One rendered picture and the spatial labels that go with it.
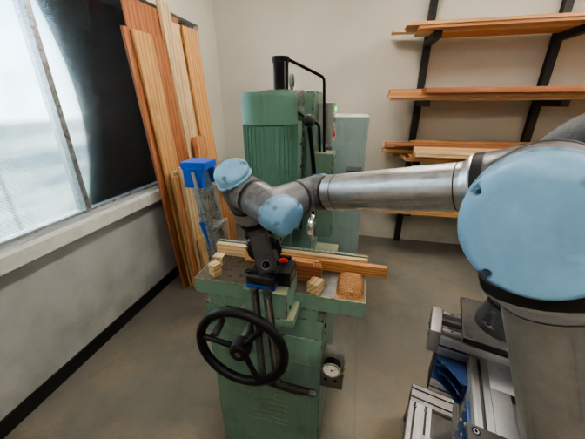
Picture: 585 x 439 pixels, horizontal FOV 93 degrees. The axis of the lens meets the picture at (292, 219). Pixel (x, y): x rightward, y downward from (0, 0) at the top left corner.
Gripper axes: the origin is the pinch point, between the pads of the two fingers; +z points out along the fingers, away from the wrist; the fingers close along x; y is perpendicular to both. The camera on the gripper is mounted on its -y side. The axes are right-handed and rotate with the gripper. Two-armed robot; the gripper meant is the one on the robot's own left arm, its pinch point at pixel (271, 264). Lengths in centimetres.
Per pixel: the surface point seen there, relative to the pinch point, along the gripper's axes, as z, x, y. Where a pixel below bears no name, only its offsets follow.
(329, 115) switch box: -8, -31, 56
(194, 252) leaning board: 112, 82, 97
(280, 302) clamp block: 8.6, 0.1, -8.3
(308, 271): 16.1, -9.7, 3.9
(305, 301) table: 18.9, -6.4, -5.2
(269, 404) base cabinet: 66, 19, -26
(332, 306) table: 19.4, -14.7, -8.4
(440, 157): 101, -137, 128
